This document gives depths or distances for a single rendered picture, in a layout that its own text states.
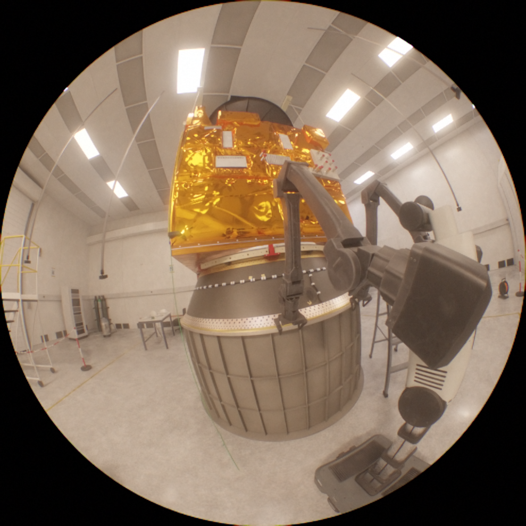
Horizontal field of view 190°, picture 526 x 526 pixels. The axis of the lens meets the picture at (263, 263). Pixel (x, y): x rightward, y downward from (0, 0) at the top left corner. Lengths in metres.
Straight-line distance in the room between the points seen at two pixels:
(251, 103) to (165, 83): 1.95
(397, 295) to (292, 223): 0.42
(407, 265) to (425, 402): 0.39
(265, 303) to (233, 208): 0.79
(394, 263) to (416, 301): 0.06
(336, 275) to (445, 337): 0.21
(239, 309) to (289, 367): 0.55
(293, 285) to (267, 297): 0.54
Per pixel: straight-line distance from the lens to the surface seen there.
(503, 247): 8.18
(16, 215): 7.37
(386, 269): 0.23
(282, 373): 1.20
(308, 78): 4.24
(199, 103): 3.77
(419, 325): 0.22
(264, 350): 1.11
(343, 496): 1.23
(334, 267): 0.30
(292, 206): 0.54
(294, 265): 0.56
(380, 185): 0.80
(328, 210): 0.35
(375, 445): 1.38
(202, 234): 1.27
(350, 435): 1.73
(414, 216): 0.41
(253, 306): 1.10
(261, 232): 1.33
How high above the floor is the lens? 1.46
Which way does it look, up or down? 7 degrees up
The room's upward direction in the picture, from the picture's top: 9 degrees counter-clockwise
